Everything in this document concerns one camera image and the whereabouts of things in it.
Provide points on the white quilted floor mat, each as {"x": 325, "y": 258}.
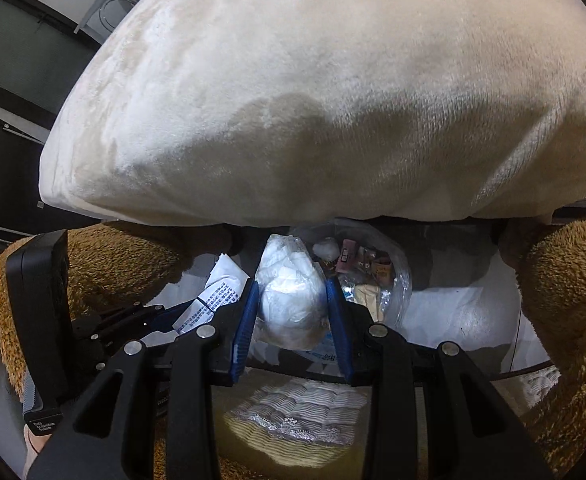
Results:
{"x": 293, "y": 415}

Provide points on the clear plastic garbage bag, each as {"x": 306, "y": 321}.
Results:
{"x": 393, "y": 280}

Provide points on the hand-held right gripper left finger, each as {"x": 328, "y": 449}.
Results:
{"x": 245, "y": 330}

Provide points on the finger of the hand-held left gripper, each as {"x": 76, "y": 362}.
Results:
{"x": 123, "y": 335}
{"x": 168, "y": 316}

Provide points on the white printed paper slip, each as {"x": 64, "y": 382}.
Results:
{"x": 218, "y": 290}

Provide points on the pink snack box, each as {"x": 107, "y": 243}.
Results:
{"x": 348, "y": 260}

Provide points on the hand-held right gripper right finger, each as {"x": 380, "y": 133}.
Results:
{"x": 338, "y": 330}

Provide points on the dark frosted glass door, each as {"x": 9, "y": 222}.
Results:
{"x": 28, "y": 55}

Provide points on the transparent chair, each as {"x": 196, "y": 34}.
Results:
{"x": 118, "y": 7}

